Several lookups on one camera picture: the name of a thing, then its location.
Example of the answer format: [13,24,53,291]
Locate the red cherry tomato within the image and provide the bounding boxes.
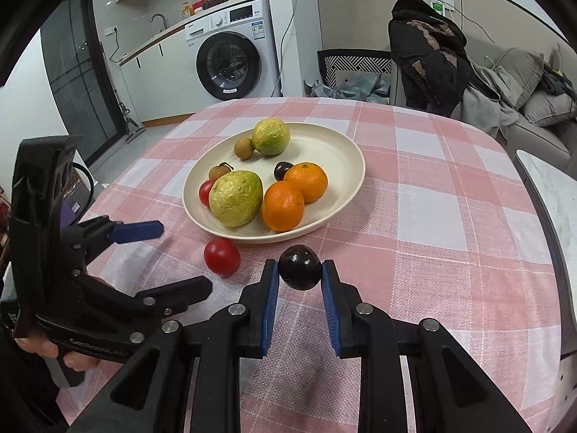
[199,179,215,207]
[203,237,241,277]

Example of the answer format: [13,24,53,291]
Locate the brown longan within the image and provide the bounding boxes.
[208,162,234,181]
[234,137,255,161]

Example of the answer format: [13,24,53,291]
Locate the large yellow-green guava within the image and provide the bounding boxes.
[208,170,263,228]

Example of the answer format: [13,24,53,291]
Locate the dark cherry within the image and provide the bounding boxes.
[274,161,294,181]
[278,244,323,291]

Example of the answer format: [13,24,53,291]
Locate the orange tangerine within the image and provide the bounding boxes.
[283,162,329,204]
[261,181,305,232]

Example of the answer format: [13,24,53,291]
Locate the green-yellow citrus fruit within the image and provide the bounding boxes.
[251,117,290,157]

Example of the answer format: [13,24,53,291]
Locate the person's left hand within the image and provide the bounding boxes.
[15,331,100,372]

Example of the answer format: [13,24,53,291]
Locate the black glass door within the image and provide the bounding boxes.
[40,0,125,165]

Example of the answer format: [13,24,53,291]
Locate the pink checkered tablecloth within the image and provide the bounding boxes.
[86,98,561,432]

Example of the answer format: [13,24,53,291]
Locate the white kitchen cabinet counter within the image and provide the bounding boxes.
[120,0,253,122]

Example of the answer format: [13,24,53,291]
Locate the kitchen faucet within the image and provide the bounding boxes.
[150,13,168,34]

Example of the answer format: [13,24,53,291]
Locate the white washing machine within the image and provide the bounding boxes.
[185,0,281,110]

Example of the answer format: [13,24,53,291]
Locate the yellow bottle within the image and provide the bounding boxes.
[181,2,194,19]

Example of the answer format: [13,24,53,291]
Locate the cream round plate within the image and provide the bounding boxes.
[182,123,366,244]

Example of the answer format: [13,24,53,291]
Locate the grey sofa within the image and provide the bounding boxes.
[390,36,576,178]

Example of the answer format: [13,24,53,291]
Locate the grey blanket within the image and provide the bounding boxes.
[455,62,522,139]

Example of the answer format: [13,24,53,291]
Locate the grey cushion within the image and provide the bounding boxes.
[497,48,545,110]
[520,90,576,127]

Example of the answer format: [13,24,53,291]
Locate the black jacket on chair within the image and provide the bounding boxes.
[388,0,474,116]

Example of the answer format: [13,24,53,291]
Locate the black patterned basket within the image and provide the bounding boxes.
[311,49,392,105]

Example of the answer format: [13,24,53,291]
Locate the black cable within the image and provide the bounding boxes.
[66,161,96,217]

